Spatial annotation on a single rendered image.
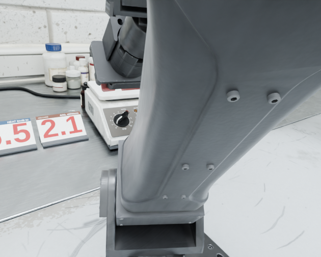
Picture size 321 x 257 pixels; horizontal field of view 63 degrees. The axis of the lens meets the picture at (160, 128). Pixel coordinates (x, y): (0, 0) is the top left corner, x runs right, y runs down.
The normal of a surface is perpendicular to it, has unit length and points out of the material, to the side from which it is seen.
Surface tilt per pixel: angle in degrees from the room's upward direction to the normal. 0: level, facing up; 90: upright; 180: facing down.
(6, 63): 90
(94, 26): 90
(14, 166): 0
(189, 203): 126
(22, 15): 90
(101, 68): 49
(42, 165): 0
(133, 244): 0
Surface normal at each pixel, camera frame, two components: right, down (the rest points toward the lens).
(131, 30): -0.69, 0.54
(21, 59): 0.58, 0.40
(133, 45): -0.46, 0.77
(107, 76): 0.40, -0.27
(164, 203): 0.05, 0.88
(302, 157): 0.08, -0.90
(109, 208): 0.15, -0.09
